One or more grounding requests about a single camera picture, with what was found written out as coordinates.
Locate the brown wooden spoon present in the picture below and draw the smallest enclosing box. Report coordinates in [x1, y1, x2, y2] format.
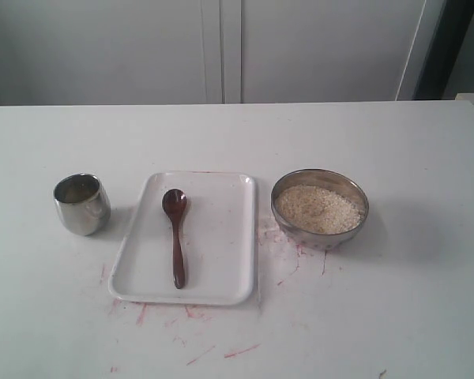
[162, 189, 188, 289]

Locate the steel bowl with rice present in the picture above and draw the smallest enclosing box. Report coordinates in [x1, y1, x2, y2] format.
[271, 169, 369, 250]

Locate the white uncooked rice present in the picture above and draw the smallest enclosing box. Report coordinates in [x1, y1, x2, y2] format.
[275, 185, 361, 235]

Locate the steel cup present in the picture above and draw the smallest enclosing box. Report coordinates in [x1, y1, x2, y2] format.
[53, 173, 111, 236]

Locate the white rectangular tray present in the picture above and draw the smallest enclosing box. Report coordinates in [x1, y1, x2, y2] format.
[108, 171, 257, 306]

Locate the white cabinet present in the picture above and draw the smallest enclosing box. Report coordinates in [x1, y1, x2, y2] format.
[0, 1, 445, 105]

